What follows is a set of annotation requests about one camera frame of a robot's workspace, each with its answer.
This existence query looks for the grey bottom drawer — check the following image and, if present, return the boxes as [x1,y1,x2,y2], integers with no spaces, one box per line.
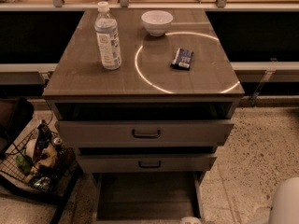
[93,172,205,224]

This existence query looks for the grey drawer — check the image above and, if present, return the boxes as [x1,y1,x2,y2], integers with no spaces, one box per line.
[77,154,216,173]
[56,119,234,147]
[93,172,205,224]

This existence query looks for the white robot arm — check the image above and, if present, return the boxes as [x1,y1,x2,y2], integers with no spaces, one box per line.
[245,177,299,224]

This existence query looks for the grey middle drawer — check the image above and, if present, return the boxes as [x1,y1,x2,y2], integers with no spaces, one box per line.
[77,154,216,173]

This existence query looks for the grey drawer cabinet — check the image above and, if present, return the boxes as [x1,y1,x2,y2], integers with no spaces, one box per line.
[42,8,246,185]

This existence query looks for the grey top drawer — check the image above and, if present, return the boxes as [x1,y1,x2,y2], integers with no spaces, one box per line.
[56,119,234,147]

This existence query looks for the soda can in basket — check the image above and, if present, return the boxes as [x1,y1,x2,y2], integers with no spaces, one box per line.
[52,137,63,149]

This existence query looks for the dark blue snack packet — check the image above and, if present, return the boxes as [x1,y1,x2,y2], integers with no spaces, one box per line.
[170,48,193,70]

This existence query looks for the dark chip bag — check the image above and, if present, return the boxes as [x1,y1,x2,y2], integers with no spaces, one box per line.
[35,119,52,159]

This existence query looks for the green item in basket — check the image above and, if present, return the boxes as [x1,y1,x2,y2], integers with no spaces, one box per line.
[16,154,32,175]

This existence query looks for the clear plastic water bottle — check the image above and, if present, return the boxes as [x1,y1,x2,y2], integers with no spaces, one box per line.
[94,2,121,70]

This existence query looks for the white ceramic bowl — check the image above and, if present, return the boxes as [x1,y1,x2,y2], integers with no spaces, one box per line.
[141,10,173,36]

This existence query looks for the black chair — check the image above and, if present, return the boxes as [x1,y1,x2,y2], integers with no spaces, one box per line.
[0,97,35,157]

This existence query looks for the black wire basket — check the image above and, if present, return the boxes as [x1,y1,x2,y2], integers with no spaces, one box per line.
[0,131,75,192]

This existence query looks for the black cart frame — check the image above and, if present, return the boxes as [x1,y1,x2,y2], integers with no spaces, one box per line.
[0,165,82,224]

